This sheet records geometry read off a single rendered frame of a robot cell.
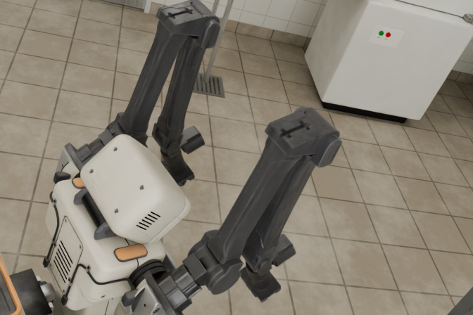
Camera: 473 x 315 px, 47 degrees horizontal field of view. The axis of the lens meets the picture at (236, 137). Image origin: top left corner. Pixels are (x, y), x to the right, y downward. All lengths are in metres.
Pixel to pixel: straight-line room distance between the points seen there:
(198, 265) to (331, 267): 1.69
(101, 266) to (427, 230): 2.48
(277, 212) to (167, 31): 0.48
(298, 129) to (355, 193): 2.30
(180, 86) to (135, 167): 0.30
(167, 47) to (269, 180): 0.43
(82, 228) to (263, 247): 0.40
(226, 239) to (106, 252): 0.25
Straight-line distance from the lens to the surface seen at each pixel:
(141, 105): 1.36
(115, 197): 1.17
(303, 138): 1.00
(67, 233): 1.28
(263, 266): 1.30
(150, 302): 1.17
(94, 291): 1.23
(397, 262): 3.06
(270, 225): 1.20
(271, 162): 1.02
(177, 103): 1.42
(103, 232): 1.20
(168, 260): 1.46
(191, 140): 1.57
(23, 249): 2.48
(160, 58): 1.29
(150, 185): 1.14
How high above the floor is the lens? 1.94
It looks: 36 degrees down
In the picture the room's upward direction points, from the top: 21 degrees clockwise
